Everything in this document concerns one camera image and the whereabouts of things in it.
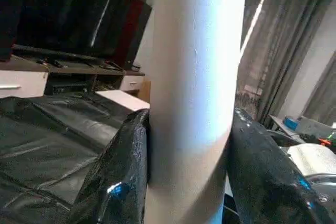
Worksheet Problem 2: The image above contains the white drawer unit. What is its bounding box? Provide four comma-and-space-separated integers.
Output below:
0, 69, 49, 99

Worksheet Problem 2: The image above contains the white flat board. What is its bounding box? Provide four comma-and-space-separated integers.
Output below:
95, 89, 151, 112

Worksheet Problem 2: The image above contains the black television screen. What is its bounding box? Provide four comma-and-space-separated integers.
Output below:
0, 0, 154, 70

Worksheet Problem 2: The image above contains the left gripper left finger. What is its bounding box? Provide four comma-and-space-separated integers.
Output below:
67, 109, 151, 224

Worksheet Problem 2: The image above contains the dark low sideboard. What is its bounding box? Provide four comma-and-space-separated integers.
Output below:
0, 45, 145, 97

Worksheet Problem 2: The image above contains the brown striped curtain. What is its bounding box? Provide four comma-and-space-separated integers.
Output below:
236, 0, 336, 126

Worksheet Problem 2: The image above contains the white plastic table leg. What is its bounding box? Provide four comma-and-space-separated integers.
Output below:
144, 0, 249, 224

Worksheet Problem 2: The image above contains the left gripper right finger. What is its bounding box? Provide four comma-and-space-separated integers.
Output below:
226, 107, 334, 224

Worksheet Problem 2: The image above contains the black work mat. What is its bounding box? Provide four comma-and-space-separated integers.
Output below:
0, 93, 154, 224

